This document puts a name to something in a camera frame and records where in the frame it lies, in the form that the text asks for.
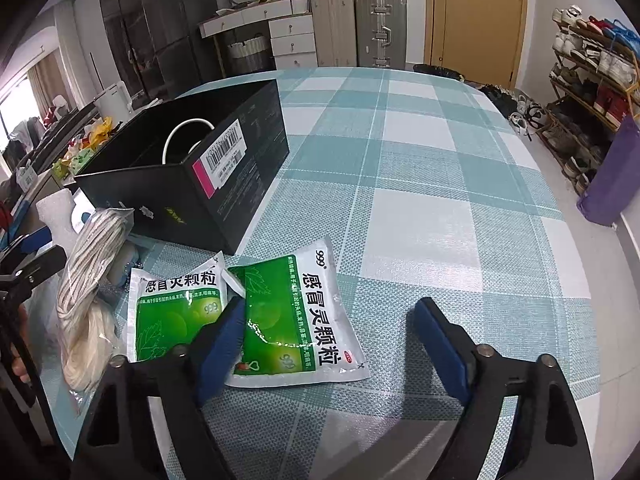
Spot wooden shoe rack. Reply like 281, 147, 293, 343
542, 5, 640, 196

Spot pile of colourful snack packets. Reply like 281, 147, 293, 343
52, 116, 113, 178

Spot black cardboard box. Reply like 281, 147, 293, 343
72, 79, 291, 256

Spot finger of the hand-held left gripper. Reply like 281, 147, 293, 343
0, 245, 68, 293
0, 226, 53, 261

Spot white plush rabbit toy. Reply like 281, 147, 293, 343
36, 189, 138, 288

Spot green medicine sachet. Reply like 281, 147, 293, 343
129, 251, 236, 363
222, 236, 371, 388

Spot teal checked tablecloth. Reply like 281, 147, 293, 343
37, 66, 601, 480

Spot beige suitcase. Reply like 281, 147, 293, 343
310, 0, 358, 68

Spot pile of shoes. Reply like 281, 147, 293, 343
477, 82, 548, 138

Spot white electric kettle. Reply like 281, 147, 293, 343
95, 85, 136, 116

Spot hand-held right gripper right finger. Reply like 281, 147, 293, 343
412, 296, 596, 480

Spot silver suitcase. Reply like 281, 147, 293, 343
355, 0, 408, 68

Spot yellow wooden door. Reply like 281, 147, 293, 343
424, 0, 528, 92

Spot bagged white rope coil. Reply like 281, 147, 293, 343
55, 207, 138, 401

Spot dark grey refrigerator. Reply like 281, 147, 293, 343
141, 0, 223, 96

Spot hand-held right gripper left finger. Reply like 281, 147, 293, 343
70, 296, 247, 480

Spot brown curtain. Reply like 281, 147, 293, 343
25, 52, 66, 111

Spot dark glass cabinet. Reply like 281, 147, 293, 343
97, 0, 156, 106

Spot white desk with drawers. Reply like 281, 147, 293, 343
199, 0, 321, 76

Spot person's left hand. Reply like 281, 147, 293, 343
7, 345, 32, 386

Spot dark striped sofa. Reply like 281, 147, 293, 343
20, 102, 98, 168

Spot hanging clothes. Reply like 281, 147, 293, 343
0, 105, 66, 161

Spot white cable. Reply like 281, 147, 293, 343
162, 118, 216, 166

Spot woven laundry basket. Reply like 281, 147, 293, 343
225, 35, 273, 78

